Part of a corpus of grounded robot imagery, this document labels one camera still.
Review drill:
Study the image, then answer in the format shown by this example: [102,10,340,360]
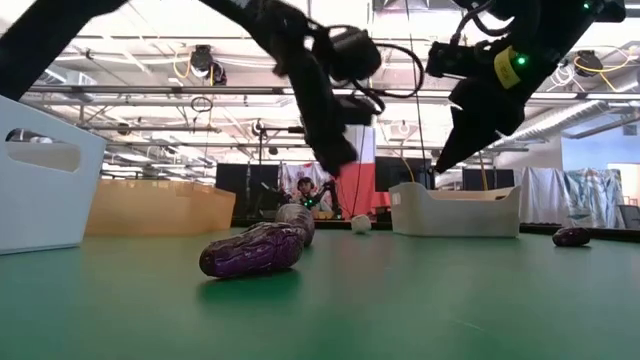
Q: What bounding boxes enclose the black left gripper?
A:
[272,29,384,177]

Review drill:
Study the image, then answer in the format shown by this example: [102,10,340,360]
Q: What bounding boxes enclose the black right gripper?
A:
[433,29,551,175]

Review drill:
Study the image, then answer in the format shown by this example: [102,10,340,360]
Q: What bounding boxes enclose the small white garlic bulb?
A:
[350,214,373,236]

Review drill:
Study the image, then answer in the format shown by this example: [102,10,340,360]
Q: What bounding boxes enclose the large purple eggplant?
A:
[198,203,317,280]

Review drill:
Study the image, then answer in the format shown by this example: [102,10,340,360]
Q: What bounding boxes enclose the small purple eggplant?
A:
[551,226,592,248]

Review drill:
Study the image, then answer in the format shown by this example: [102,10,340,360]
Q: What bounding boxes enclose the white and orange column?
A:
[335,124,392,211]

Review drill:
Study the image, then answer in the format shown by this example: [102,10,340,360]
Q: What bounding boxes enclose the person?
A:
[295,175,321,209]

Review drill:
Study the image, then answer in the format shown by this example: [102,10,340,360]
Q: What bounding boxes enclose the floral patterned cloth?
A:
[279,162,326,201]

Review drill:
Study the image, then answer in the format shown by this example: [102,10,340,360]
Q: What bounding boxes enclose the black partition panel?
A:
[462,168,516,192]
[214,163,280,224]

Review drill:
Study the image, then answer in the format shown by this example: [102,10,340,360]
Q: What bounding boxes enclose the white plastic basket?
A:
[0,94,108,256]
[388,181,522,239]

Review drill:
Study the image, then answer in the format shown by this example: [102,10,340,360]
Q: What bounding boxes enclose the white hanging cloth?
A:
[517,167,566,226]

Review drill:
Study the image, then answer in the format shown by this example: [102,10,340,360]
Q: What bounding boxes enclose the blue patterned hanging cloth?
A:
[563,168,621,229]

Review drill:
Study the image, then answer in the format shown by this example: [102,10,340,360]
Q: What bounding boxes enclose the yellow hanging strap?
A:
[477,152,489,192]

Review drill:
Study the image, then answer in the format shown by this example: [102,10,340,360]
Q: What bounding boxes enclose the black background rig frame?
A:
[257,127,321,221]

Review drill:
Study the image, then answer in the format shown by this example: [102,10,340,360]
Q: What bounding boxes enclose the black camera cable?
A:
[364,42,426,99]

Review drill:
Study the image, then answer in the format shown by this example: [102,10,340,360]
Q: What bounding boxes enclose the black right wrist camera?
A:
[426,40,496,80]

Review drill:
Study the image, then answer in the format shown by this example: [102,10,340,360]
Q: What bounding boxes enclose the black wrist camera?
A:
[426,40,496,80]
[319,27,384,84]

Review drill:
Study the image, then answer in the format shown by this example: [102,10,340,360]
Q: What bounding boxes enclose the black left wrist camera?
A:
[319,27,384,84]

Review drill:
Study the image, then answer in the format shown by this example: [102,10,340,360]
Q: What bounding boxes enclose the silver ceiling duct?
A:
[504,99,640,144]

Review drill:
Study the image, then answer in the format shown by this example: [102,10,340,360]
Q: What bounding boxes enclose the black hanging cable loop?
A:
[189,96,215,114]

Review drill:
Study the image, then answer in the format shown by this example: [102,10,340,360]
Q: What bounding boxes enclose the overhead light bar rail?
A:
[29,84,640,101]

